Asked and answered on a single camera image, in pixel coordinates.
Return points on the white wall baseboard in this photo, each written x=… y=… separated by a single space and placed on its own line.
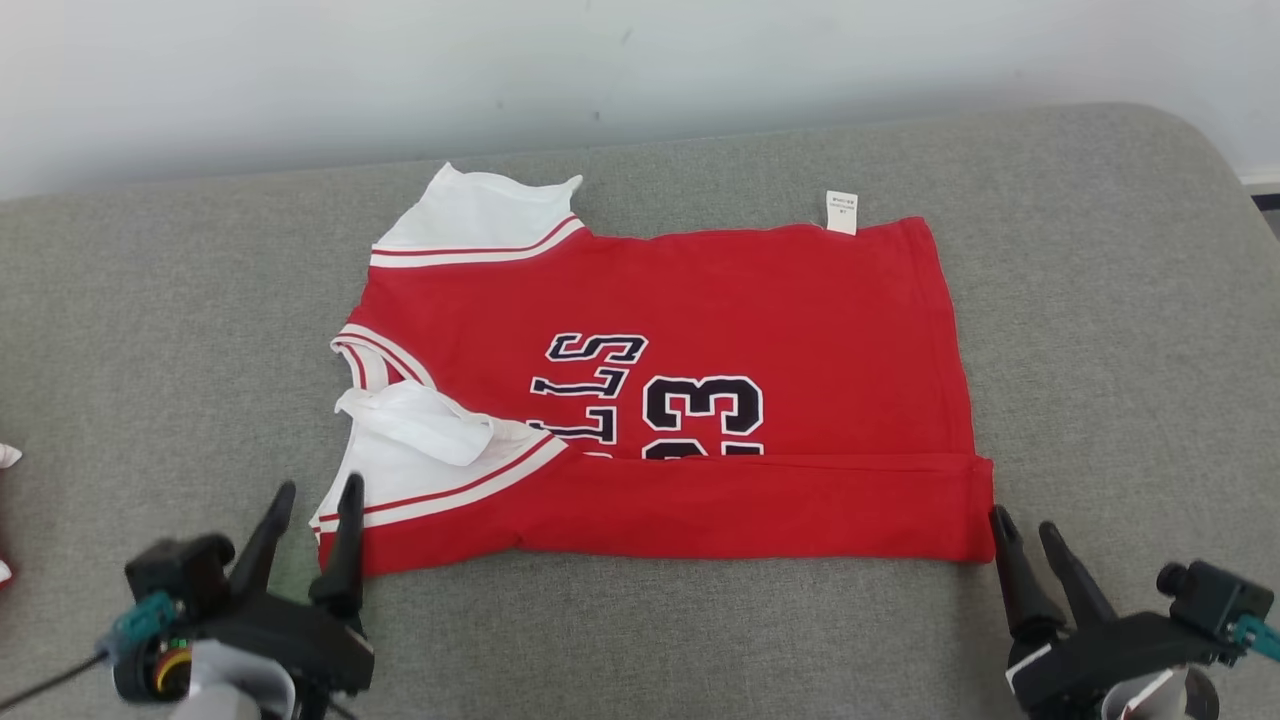
x=1262 y=185

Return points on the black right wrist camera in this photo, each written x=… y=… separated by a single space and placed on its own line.
x=1215 y=595

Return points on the teal right camera connector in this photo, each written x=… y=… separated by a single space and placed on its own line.
x=1260 y=637

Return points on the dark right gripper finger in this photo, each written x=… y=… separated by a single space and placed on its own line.
x=1028 y=590
x=1085 y=595

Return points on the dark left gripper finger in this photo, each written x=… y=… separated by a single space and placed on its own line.
x=345 y=560
x=268 y=540

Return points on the teal left camera connector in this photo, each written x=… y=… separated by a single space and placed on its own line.
x=140 y=622

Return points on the red basketball jersey white sleeves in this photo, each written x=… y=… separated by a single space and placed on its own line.
x=800 y=320

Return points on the grey fabric sofa cushion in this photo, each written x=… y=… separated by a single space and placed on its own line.
x=150 y=350

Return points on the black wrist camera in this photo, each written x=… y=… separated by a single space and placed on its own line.
x=1215 y=595
x=180 y=575

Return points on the red shorts with white stripe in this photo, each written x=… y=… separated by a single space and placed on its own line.
x=6 y=456

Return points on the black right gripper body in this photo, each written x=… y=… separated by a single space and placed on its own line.
x=1100 y=655

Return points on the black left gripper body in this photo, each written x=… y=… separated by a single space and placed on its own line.
x=290 y=640

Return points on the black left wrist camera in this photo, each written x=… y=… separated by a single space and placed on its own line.
x=180 y=575

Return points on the teal camera connector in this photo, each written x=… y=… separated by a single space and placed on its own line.
x=140 y=622
x=1260 y=637

